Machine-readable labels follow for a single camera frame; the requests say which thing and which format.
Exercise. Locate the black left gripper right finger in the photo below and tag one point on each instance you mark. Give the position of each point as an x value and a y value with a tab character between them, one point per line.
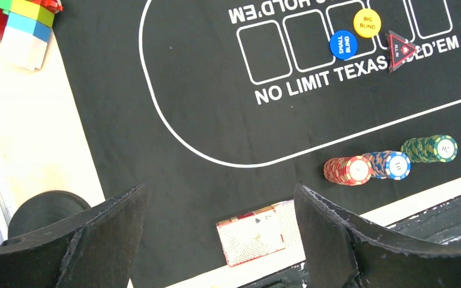
343	249

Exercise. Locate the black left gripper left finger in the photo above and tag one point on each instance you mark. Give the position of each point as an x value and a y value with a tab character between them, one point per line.
93	248

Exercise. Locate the red poker chip stack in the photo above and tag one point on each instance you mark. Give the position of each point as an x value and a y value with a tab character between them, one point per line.
351	171

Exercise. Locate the blue poker chip stack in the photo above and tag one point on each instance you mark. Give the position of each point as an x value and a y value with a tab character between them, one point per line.
389	164

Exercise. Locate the blue small blind button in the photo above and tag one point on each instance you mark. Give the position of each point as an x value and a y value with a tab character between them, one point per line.
343	44

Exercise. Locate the black red all-in triangle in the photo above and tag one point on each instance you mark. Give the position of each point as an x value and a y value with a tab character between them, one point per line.
400	49

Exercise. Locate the yellow big blind button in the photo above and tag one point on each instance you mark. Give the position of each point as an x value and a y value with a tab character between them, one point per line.
367	23

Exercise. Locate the playing card deck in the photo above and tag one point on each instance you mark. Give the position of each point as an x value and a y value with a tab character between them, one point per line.
259	233

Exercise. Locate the green poker chip stack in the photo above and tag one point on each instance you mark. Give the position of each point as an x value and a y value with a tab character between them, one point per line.
436	148

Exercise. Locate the black poker table mat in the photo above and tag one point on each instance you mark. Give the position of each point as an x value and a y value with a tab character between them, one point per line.
222	107

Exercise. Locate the colourful toy block stack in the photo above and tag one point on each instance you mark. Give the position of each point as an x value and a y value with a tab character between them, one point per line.
25	30

